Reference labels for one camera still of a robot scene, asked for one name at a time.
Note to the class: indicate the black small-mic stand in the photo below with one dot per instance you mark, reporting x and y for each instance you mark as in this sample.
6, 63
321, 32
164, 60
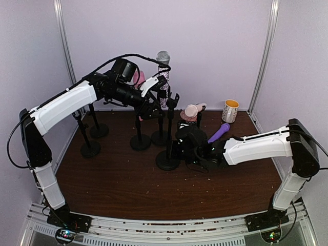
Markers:
198, 120

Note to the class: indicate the pale pink small microphone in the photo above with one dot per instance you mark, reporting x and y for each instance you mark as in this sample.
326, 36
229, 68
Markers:
192, 110

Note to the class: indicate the aluminium left corner post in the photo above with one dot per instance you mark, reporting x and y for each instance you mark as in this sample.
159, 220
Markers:
64, 41

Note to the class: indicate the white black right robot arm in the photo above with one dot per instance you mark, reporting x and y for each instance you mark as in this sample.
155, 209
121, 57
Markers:
293, 140

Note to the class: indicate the white floral mug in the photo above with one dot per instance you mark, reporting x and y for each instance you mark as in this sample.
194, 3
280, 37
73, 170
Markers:
230, 111

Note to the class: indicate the black glitter-mic stand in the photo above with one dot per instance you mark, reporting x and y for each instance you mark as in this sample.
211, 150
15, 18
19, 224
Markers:
160, 138

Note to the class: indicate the black pink-mic stand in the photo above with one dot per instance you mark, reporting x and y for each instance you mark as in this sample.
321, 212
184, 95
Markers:
140, 141

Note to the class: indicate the patterned ceramic bowl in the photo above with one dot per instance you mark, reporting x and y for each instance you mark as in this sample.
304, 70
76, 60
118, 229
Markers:
186, 120

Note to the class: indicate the purple microphone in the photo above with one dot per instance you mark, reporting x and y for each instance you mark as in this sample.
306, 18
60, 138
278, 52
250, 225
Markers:
224, 128

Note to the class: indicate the aluminium front rail base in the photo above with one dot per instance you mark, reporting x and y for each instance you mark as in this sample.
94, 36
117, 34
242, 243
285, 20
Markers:
232, 230

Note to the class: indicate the aluminium corner post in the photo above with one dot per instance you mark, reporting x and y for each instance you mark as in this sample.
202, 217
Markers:
272, 24
64, 41

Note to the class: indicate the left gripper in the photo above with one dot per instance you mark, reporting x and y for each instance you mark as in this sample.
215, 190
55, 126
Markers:
146, 114

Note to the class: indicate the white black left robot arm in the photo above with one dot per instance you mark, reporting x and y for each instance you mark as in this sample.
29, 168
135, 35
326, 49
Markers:
110, 86

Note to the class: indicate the black blue-mic stand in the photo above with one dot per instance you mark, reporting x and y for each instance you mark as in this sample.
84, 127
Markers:
164, 160

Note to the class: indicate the aluminium right corner post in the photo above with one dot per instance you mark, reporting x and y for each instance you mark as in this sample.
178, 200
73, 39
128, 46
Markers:
272, 24

